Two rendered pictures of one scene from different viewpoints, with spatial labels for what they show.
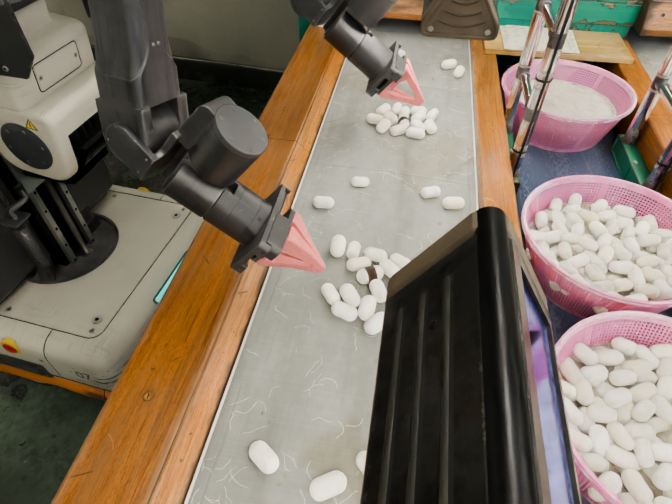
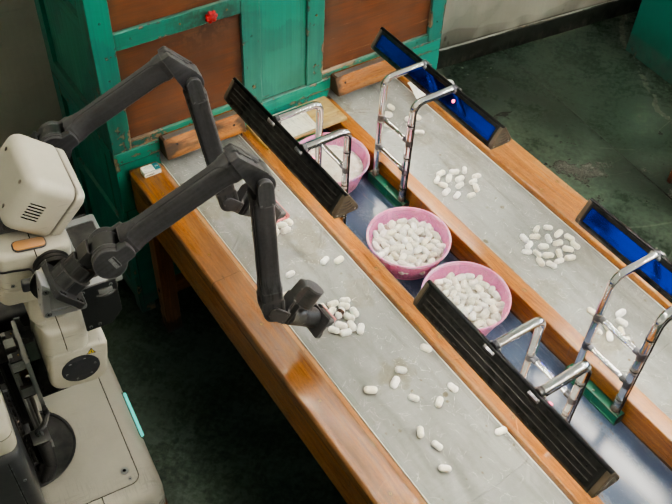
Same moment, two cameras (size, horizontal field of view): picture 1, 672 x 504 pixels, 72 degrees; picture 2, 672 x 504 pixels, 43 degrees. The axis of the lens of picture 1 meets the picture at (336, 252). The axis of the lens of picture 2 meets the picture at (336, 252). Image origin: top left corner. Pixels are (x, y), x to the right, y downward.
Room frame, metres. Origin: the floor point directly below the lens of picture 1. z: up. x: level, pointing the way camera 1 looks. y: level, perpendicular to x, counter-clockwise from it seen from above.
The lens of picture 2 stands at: (-0.65, 1.09, 2.67)
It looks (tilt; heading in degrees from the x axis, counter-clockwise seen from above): 47 degrees down; 314
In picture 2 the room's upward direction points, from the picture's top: 3 degrees clockwise
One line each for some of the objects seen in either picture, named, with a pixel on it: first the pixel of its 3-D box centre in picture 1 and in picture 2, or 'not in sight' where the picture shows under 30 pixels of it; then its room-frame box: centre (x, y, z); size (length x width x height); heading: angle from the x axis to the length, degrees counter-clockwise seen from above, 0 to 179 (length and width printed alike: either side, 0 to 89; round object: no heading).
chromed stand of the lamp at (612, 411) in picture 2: not in sight; (634, 336); (-0.24, -0.49, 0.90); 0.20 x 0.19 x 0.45; 170
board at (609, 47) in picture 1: (553, 42); (297, 122); (1.14, -0.52, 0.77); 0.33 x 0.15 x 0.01; 80
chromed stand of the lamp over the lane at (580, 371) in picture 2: not in sight; (522, 405); (-0.17, -0.09, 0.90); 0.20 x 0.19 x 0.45; 170
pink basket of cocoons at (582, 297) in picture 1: (603, 253); (407, 246); (0.49, -0.41, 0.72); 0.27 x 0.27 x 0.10
